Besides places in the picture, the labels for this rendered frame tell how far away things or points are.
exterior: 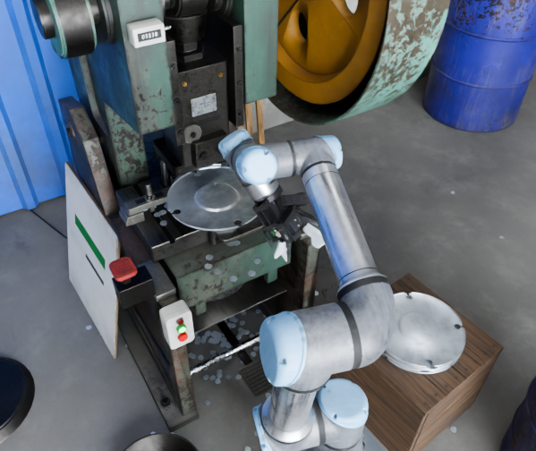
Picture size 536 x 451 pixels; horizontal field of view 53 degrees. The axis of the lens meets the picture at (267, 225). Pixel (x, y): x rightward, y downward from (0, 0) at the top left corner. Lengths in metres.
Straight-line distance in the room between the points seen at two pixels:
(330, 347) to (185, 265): 0.79
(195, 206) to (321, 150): 0.56
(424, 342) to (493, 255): 1.03
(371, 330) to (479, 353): 0.99
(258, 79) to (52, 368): 1.37
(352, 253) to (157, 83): 0.63
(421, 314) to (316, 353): 1.00
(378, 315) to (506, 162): 2.51
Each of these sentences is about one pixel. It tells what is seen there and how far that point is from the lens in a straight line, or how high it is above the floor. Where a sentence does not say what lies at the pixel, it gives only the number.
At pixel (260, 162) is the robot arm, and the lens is 1.06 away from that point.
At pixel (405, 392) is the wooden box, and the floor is 0.35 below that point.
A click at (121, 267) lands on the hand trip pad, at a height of 0.76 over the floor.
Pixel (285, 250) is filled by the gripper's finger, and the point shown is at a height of 0.85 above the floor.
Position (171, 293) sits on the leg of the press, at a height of 0.63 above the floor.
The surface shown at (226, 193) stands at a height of 0.79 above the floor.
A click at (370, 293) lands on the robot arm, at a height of 1.09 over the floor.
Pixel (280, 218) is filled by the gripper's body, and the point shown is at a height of 0.98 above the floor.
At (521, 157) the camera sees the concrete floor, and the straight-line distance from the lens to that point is 3.43.
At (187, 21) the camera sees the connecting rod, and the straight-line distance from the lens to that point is 1.39.
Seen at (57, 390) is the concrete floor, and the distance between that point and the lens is 2.21.
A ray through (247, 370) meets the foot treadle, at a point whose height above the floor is 0.16.
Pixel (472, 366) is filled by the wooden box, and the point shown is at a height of 0.35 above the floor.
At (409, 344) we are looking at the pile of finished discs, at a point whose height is 0.39.
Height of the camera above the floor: 1.80
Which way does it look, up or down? 43 degrees down
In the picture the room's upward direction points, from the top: 1 degrees clockwise
